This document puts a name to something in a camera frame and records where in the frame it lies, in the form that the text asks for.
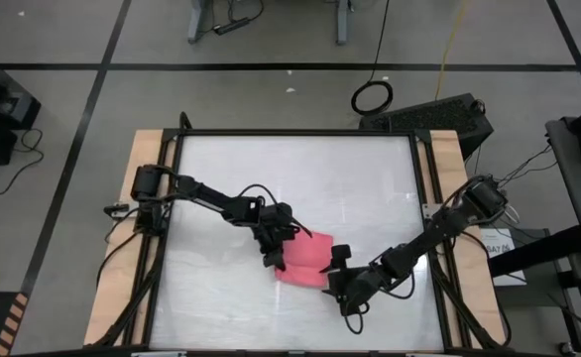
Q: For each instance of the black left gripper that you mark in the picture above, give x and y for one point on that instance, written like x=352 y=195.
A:
x=273 y=225

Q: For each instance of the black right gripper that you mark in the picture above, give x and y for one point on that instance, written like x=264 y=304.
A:
x=357 y=285

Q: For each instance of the black desk base bar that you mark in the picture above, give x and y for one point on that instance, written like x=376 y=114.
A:
x=538 y=253

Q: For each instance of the black aluminium table frame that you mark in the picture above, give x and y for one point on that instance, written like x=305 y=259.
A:
x=295 y=132

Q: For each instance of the white printed paper sheet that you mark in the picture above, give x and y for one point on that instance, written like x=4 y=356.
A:
x=491 y=238

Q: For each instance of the grey desk leg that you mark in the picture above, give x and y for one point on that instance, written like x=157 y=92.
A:
x=342 y=25
x=196 y=25

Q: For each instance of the wooden side board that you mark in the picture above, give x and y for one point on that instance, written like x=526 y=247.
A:
x=137 y=149
x=449 y=158

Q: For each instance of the grey metal mounting plate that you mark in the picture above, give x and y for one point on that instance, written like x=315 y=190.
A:
x=430 y=210
x=117 y=210

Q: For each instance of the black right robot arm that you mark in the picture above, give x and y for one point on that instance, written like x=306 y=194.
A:
x=439 y=230

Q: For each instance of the pink cloth towel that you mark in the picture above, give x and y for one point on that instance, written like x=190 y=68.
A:
x=305 y=253

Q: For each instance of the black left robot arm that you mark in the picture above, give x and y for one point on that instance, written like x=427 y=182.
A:
x=211 y=196

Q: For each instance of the black caster wheel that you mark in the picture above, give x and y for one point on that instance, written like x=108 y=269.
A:
x=566 y=348

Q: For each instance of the black power strip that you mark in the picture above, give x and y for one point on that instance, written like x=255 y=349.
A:
x=231 y=26

